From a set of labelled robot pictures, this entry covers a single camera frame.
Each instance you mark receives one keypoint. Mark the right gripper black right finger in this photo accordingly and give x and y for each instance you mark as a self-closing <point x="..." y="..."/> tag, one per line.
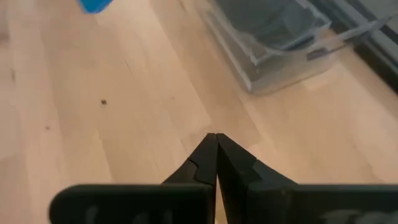
<point x="245" y="186"/>

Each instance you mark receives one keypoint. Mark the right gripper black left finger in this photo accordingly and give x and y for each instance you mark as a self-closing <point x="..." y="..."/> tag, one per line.
<point x="203" y="165"/>

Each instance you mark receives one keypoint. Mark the black tray jewel case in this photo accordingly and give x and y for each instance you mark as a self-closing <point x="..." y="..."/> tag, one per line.
<point x="264" y="21"/>

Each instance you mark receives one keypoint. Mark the blue jewel case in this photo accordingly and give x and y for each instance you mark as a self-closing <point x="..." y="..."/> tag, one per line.
<point x="94" y="5"/>

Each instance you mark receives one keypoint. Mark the clear plastic bin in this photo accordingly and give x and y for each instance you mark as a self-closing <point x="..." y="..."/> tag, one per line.
<point x="280" y="77"/>

